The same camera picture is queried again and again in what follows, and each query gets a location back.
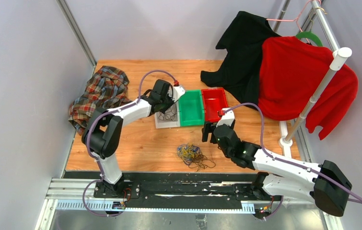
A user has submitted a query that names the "black cable tangle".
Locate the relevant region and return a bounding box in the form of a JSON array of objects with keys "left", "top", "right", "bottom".
[{"left": 184, "top": 152, "right": 216, "bottom": 173}]

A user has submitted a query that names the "yellow cable tangle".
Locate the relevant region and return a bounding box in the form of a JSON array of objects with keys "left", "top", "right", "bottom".
[{"left": 176, "top": 143, "right": 200, "bottom": 161}]

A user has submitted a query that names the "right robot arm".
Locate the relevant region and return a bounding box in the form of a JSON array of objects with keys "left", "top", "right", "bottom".
[{"left": 202, "top": 122, "right": 352, "bottom": 217}]

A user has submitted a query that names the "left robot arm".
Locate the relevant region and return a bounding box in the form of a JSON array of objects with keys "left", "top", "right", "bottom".
[{"left": 82, "top": 80, "right": 186, "bottom": 198}]

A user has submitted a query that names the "white plastic bin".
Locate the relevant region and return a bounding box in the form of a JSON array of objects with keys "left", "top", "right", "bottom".
[{"left": 154, "top": 103, "right": 180, "bottom": 129}]

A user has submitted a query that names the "green plastic bin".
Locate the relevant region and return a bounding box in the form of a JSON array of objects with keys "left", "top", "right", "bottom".
[{"left": 178, "top": 90, "right": 205, "bottom": 127}]

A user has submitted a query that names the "red plastic bin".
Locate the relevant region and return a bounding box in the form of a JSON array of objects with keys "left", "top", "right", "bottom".
[{"left": 201, "top": 88, "right": 228, "bottom": 122}]

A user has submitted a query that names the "plaid flannel shirt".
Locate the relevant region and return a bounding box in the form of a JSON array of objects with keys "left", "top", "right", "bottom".
[{"left": 68, "top": 66, "right": 131, "bottom": 136}]

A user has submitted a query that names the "red sweater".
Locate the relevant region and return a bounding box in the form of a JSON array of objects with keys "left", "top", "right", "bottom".
[{"left": 258, "top": 36, "right": 358, "bottom": 140}]

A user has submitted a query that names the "black shirt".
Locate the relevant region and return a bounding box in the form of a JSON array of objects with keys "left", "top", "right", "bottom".
[{"left": 200, "top": 11, "right": 279, "bottom": 104}]

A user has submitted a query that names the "green clothes hanger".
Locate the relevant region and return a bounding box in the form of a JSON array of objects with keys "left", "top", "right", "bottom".
[{"left": 295, "top": 31, "right": 323, "bottom": 47}]

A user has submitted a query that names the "pink clothes hanger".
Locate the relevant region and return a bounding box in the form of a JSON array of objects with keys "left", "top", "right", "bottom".
[{"left": 267, "top": 0, "right": 327, "bottom": 32}]

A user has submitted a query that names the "white clothes rack pole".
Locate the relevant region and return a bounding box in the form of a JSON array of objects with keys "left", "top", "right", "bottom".
[{"left": 279, "top": 0, "right": 352, "bottom": 155}]

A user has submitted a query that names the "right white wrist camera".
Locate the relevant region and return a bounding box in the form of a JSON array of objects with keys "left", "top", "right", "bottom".
[{"left": 216, "top": 108, "right": 235, "bottom": 127}]

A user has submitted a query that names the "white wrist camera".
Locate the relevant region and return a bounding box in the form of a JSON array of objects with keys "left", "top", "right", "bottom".
[
  {"left": 216, "top": 108, "right": 235, "bottom": 127},
  {"left": 169, "top": 85, "right": 186, "bottom": 103}
]

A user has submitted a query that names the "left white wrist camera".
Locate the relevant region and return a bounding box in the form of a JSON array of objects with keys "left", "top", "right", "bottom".
[{"left": 169, "top": 85, "right": 186, "bottom": 103}]

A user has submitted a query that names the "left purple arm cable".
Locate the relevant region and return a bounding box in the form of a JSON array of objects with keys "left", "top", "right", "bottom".
[{"left": 82, "top": 69, "right": 180, "bottom": 218}]

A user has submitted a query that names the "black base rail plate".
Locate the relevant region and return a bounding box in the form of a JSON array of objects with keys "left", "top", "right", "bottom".
[{"left": 93, "top": 172, "right": 281, "bottom": 210}]

